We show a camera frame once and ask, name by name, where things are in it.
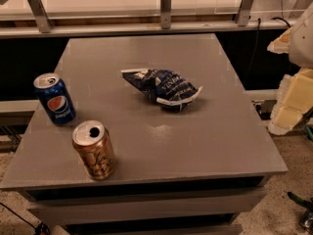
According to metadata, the green tool on floor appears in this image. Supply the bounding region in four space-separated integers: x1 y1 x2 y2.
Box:
288 192 313 235

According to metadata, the grey drawer cabinet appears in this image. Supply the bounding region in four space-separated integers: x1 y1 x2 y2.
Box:
2 34 287 235

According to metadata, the blue chip bag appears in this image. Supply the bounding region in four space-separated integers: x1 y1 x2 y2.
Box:
121 68 202 112

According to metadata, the blue Pepsi can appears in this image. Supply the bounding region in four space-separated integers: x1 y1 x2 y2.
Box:
33 72 76 125

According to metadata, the black cable on floor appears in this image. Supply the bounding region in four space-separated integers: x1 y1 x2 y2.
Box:
0 201 52 235

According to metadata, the middle metal bracket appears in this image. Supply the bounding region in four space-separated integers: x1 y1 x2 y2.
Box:
160 0 171 29

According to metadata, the black cable behind table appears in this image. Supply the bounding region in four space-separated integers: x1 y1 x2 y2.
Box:
245 17 291 83

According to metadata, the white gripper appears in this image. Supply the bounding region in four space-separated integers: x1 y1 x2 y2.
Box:
267 3 313 135

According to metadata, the metal bracket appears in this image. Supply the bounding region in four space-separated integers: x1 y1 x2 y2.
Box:
160 0 171 29
235 0 253 26
27 0 52 33

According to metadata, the right metal bracket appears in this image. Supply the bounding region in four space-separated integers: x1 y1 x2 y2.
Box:
235 0 253 26

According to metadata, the orange soda can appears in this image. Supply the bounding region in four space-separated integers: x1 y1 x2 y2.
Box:
72 120 115 180

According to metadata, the left metal bracket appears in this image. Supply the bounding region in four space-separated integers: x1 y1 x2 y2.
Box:
27 0 52 33

